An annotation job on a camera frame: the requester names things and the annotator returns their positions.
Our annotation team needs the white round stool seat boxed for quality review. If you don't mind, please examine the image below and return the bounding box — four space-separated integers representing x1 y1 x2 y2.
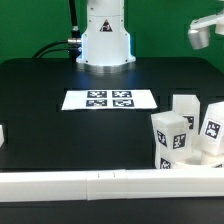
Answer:
155 136 224 169

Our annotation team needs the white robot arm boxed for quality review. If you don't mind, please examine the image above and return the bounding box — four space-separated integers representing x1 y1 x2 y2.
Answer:
76 0 136 73

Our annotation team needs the white marker sheet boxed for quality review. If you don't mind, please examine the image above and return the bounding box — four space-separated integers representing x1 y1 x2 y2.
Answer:
62 90 157 111

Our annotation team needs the white left fence block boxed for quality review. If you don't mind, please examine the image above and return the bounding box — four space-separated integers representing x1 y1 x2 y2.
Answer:
0 125 4 147

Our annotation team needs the white front fence rail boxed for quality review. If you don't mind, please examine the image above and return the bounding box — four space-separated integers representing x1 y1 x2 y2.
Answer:
0 168 224 202

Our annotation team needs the black cable on base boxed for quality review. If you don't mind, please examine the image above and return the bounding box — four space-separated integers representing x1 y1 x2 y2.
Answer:
32 0 83 60

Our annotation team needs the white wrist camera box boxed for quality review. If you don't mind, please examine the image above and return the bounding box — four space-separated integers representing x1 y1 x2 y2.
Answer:
188 10 224 50

